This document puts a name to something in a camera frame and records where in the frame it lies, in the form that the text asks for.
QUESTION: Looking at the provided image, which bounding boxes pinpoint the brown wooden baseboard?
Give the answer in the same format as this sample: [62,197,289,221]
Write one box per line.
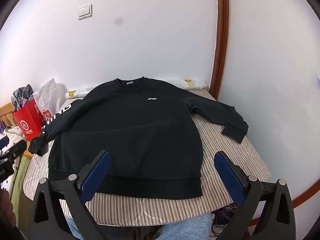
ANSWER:
[292,189,315,209]

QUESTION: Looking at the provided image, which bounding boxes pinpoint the striped bed cover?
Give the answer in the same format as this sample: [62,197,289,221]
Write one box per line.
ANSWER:
[22,87,272,227]

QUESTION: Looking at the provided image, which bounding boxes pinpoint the blue fluffy cloth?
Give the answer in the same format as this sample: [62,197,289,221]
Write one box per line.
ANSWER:
[62,212,213,240]

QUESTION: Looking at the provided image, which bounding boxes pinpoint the black cables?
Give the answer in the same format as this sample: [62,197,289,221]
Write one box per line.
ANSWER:
[211,204,247,237]

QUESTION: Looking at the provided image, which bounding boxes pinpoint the white polka dot cloth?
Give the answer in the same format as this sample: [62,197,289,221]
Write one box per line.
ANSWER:
[0,126,25,190]

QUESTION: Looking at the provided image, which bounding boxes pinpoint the green sheet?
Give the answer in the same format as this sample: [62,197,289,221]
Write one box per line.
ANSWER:
[10,152,33,228]

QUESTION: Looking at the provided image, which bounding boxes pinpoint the white plastic bag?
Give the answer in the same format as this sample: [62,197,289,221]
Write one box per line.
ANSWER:
[32,78,68,115]

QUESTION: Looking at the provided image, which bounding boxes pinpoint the white light switch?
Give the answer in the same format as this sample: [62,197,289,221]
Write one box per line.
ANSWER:
[77,4,93,20]

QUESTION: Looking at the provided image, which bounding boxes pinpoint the black sweatshirt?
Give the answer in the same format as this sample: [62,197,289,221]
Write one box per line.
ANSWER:
[28,76,249,197]

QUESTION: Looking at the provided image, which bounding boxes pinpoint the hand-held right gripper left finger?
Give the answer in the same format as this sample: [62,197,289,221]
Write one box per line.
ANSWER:
[29,150,112,240]

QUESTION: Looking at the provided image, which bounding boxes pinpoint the red paper shopping bag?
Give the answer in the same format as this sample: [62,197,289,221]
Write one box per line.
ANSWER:
[12,99,53,142]

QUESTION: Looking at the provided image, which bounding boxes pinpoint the plaid cloth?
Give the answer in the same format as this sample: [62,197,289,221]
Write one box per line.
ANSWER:
[11,84,34,113]

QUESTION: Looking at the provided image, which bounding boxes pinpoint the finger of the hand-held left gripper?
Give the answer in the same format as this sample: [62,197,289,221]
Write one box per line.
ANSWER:
[0,140,27,164]

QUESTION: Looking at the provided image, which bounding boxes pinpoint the wooden headboard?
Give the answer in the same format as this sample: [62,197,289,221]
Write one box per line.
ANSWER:
[0,102,20,130]

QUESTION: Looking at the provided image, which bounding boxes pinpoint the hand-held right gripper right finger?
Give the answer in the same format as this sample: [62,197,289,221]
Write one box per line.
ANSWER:
[214,151,297,240]

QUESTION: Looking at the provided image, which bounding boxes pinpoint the brown wooden door frame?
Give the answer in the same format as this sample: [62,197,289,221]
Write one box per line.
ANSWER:
[209,0,230,100]

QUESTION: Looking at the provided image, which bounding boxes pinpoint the white printed paper roll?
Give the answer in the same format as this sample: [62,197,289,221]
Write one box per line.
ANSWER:
[64,79,208,99]

